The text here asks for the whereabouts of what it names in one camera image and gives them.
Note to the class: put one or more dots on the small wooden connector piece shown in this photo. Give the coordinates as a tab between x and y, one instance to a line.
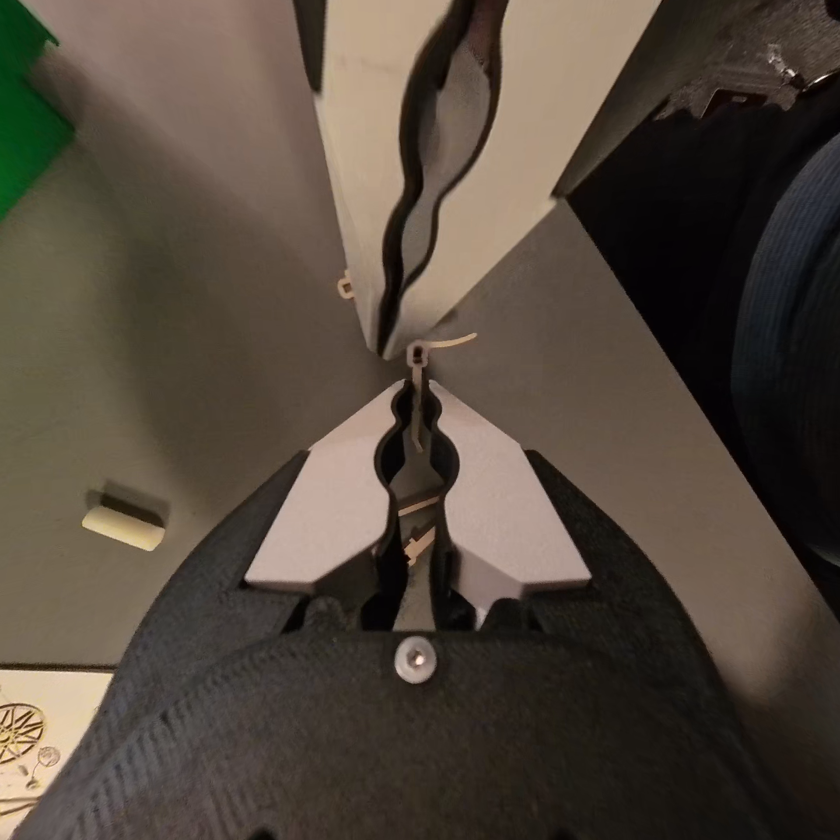
345	289

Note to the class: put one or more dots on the white instruction booklet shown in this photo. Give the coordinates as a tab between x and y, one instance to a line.
65	709

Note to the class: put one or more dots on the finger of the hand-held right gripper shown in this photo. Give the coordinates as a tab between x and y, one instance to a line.
558	72
361	98

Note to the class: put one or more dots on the small white wax cylinder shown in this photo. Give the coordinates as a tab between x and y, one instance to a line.
121	528

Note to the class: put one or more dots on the curved wooden model part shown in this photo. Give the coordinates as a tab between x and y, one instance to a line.
418	407

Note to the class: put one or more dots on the green plastic bin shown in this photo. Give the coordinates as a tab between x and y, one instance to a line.
26	111

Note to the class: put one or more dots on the person's blue jeans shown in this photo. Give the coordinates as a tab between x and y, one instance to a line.
794	341

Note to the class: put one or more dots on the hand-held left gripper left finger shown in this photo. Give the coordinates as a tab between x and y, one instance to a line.
321	512

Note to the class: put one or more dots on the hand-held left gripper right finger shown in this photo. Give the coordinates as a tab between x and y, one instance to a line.
512	518

